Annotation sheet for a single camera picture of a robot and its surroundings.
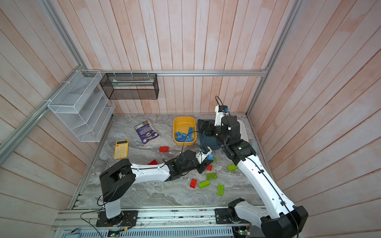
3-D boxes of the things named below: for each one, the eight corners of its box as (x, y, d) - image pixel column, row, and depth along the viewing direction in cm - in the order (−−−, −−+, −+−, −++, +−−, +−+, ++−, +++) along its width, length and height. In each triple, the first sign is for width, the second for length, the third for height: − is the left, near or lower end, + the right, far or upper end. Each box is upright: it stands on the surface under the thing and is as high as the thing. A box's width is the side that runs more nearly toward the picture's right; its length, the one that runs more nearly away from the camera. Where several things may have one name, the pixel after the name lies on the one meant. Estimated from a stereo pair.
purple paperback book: (144, 146, 104) (143, 143, 101) (134, 129, 113) (133, 126, 111) (160, 137, 108) (160, 135, 106) (150, 122, 118) (149, 119, 116)
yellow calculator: (114, 159, 97) (113, 158, 96) (116, 142, 106) (115, 140, 104) (127, 157, 98) (126, 155, 97) (129, 140, 107) (128, 138, 105)
